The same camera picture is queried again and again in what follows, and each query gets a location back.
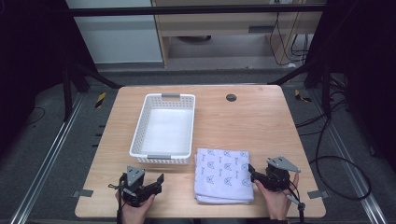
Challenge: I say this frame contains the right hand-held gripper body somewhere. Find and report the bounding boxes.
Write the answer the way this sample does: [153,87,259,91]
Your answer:
[261,155,302,192]

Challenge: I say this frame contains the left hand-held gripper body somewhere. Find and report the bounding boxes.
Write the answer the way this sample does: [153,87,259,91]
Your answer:
[120,165,149,208]

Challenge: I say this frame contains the lavender printed cloth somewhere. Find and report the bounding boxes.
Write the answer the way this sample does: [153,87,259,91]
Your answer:
[193,147,255,205]

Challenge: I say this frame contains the white plastic basket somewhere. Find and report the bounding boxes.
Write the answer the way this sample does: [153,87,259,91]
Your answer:
[129,92,197,165]

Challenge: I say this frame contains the person's right hand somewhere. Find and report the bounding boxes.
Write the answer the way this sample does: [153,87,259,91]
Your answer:
[254,172,300,221]

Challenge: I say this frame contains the person's left hand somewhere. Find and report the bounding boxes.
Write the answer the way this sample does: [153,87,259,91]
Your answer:
[115,189,156,224]

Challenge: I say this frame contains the grey tape piece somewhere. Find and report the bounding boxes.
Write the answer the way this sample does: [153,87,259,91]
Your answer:
[71,189,94,199]
[306,189,330,200]

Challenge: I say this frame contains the yellow black hazard tape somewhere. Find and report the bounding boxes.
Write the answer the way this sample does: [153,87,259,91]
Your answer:
[94,91,107,109]
[293,89,313,104]

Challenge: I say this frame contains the black metal stand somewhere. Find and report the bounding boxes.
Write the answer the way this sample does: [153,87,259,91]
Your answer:
[267,59,332,119]
[61,61,123,123]

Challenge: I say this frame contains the black curtain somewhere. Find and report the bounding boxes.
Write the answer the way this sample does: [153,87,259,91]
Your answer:
[306,0,396,172]
[0,0,98,157]

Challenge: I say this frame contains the white cabinet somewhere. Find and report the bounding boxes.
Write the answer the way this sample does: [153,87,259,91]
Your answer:
[65,0,163,65]

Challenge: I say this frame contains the light wooden desk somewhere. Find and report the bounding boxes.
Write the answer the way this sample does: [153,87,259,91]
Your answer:
[150,0,323,68]

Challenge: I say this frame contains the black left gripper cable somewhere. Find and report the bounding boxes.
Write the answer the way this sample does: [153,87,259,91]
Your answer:
[107,182,126,224]

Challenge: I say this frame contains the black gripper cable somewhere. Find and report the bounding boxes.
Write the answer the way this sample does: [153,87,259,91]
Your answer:
[107,182,126,224]
[285,186,306,224]

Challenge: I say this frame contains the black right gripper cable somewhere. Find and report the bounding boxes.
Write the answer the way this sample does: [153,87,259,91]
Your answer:
[285,186,306,224]

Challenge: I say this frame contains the black looped floor cable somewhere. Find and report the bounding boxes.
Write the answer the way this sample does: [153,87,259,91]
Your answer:
[294,92,374,202]

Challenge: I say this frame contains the aluminium floor rail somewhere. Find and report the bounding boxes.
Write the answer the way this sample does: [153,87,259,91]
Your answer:
[308,89,389,224]
[8,92,86,224]

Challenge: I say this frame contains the black hanging cables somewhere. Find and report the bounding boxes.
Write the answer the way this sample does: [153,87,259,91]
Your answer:
[268,11,310,67]

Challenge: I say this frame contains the black horizontal frame bar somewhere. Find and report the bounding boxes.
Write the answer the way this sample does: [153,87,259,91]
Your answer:
[66,3,329,18]

